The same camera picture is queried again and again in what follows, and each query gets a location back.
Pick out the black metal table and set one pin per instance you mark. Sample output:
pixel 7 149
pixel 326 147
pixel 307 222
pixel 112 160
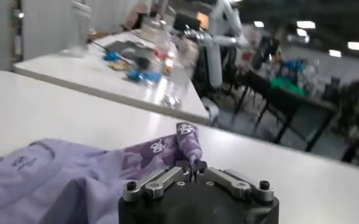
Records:
pixel 289 100

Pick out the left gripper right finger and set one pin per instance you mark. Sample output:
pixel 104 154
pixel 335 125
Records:
pixel 237 185

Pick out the tall clear cylinder jar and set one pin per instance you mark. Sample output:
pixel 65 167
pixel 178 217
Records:
pixel 81 30

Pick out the blue snack packet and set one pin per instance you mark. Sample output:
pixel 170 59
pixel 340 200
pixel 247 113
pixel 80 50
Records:
pixel 144 76
pixel 112 56

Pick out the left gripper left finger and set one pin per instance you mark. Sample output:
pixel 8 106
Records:
pixel 154 185

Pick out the clear unlabelled plastic bottle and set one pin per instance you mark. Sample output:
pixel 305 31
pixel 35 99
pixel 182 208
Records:
pixel 180 76

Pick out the white side table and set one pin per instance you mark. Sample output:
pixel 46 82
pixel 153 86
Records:
pixel 90 82

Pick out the white humanoid robot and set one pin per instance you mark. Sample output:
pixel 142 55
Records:
pixel 225 30

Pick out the black computer monitor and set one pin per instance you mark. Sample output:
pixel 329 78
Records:
pixel 186 22

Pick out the purple t-shirt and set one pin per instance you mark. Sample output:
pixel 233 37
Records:
pixel 60 182

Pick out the dark grey laptop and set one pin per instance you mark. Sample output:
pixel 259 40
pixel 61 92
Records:
pixel 130 50

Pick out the green cloth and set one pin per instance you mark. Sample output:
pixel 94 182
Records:
pixel 289 86

